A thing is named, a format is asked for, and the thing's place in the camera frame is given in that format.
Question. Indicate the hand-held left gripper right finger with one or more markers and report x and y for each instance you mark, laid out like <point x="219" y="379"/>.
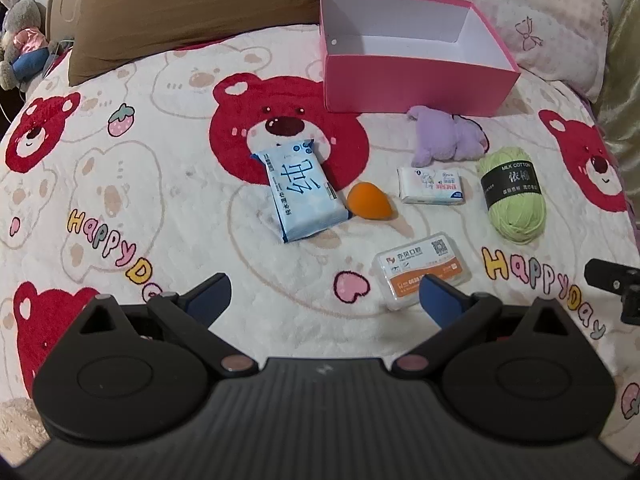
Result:
<point x="440" y="302"/>

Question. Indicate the blue wet wipes pack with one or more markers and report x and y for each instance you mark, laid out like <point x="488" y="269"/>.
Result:
<point x="305" y="195"/>

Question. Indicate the clear plastic floss box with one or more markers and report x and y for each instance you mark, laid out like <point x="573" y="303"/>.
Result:
<point x="425" y="270"/>

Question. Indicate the pink floral pillow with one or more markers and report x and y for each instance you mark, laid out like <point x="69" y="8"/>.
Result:
<point x="550" y="15"/>

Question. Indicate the purple plush toy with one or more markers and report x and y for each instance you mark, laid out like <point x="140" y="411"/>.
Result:
<point x="445" y="137"/>

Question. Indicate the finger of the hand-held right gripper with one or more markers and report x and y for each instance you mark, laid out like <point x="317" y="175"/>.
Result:
<point x="631" y="310"/>
<point x="612" y="276"/>

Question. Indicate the white pocket tissue pack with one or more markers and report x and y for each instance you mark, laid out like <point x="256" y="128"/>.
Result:
<point x="432" y="185"/>

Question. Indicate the bear printed blanket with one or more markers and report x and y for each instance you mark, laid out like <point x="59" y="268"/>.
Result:
<point x="150" y="200"/>

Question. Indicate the pink cardboard box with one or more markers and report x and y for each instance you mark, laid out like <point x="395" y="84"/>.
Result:
<point x="425" y="75"/>

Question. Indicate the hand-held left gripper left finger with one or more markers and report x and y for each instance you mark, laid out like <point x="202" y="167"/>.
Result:
<point x="212" y="294"/>

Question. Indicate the green yarn ball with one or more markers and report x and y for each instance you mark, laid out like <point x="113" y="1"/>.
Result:
<point x="510" y="192"/>

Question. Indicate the grey plush rabbit toy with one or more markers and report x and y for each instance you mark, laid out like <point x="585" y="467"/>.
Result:
<point x="22" y="35"/>

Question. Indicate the gold satin fabric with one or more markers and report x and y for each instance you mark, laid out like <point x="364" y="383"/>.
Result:
<point x="622" y="85"/>

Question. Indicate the orange makeup sponge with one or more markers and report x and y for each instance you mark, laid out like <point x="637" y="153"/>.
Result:
<point x="370" y="201"/>

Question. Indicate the brown pillow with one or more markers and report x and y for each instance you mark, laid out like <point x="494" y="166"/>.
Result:
<point x="175" y="5"/>

